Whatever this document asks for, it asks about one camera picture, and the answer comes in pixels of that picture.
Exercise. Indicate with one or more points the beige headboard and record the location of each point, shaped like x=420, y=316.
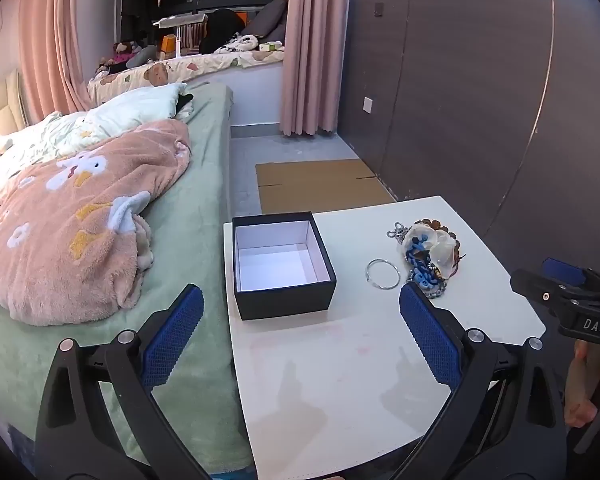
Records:
x=5, y=105

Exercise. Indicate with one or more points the pile of plush toys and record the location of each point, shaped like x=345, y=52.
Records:
x=125, y=52

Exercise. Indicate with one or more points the silver bangle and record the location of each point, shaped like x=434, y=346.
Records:
x=367, y=272

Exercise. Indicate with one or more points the orange box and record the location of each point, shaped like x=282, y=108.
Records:
x=169, y=42

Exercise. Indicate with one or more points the white wall socket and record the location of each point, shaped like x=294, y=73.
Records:
x=368, y=104

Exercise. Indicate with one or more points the bed with green sheet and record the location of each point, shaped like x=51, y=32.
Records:
x=190, y=200

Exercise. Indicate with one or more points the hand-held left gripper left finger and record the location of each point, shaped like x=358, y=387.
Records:
x=175, y=340

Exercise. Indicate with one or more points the black bag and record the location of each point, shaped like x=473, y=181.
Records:
x=222, y=27

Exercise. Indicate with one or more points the pink curtain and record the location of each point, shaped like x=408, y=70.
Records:
x=310, y=35
x=45, y=35

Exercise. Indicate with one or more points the white desk lamp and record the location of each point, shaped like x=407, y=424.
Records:
x=180, y=21

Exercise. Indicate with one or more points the grey pillow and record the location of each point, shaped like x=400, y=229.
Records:
x=270, y=20

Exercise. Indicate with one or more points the pale printed quilt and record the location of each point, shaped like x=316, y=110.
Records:
x=130, y=105

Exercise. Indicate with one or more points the person's right hand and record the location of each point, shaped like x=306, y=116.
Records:
x=577, y=385

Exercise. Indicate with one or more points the small green box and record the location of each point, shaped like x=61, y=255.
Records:
x=271, y=47

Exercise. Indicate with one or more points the white spotted plush toy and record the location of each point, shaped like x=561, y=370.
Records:
x=237, y=42

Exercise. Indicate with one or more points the black box with white inside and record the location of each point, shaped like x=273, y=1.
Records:
x=280, y=305

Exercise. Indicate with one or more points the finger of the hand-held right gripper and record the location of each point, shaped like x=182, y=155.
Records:
x=535, y=285
x=562, y=271

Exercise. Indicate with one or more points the printed window seat cushion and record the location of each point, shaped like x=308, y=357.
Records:
x=180, y=67

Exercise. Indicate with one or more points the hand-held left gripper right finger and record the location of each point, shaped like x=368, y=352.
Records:
x=430, y=330

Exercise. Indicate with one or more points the white shell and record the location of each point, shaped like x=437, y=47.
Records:
x=442, y=255
x=419, y=234

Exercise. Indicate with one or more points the flat brown cardboard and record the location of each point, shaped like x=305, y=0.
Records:
x=320, y=185

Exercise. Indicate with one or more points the pink fleece blanket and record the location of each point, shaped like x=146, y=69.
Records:
x=70, y=240

